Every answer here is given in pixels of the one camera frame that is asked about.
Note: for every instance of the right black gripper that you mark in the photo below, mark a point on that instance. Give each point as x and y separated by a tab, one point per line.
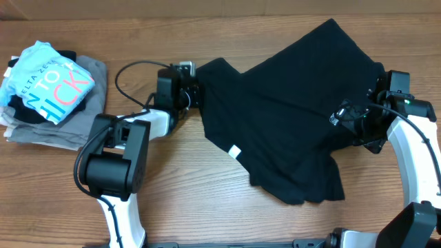
375	142

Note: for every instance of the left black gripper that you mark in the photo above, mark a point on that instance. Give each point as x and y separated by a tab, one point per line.
194	88

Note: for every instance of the black t-shirt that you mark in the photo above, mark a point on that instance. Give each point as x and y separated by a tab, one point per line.
274	118

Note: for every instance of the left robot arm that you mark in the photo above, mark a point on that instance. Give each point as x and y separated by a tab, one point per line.
111	165

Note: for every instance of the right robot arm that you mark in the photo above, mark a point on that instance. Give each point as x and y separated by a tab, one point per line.
394	115

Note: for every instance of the grey folded t-shirt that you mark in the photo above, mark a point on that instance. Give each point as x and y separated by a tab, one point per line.
74	130

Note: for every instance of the light blue printed t-shirt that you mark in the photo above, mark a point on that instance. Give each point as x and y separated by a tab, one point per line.
46	82

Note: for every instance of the black folded garment in stack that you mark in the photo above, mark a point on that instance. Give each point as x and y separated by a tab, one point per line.
25	114

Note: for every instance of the white folded garment in stack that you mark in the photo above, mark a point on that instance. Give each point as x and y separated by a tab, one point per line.
11	123

